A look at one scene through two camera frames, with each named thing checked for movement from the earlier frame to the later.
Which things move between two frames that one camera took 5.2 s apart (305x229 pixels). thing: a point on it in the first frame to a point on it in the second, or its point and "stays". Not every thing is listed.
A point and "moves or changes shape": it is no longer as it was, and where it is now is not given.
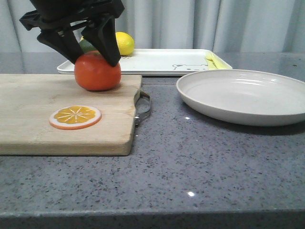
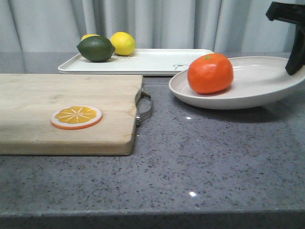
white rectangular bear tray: x=155 y=62 stays
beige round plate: x=249 y=97 moves or changes shape
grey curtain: x=242 y=26 stays
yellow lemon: x=126 y=43 stays
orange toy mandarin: x=92 y=72 to x=210 y=73
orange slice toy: x=74 y=117 stays
